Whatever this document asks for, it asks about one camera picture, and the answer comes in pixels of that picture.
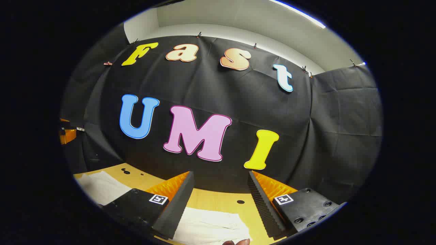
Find white jeans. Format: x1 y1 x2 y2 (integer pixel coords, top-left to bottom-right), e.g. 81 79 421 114
77 171 252 245

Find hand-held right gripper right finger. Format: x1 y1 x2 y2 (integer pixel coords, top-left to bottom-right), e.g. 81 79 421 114
247 170 341 238

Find black backdrop cloth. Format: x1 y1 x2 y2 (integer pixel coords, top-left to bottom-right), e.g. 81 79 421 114
61 24 384 205

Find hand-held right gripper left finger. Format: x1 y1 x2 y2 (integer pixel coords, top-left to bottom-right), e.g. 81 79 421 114
102 171 196 240

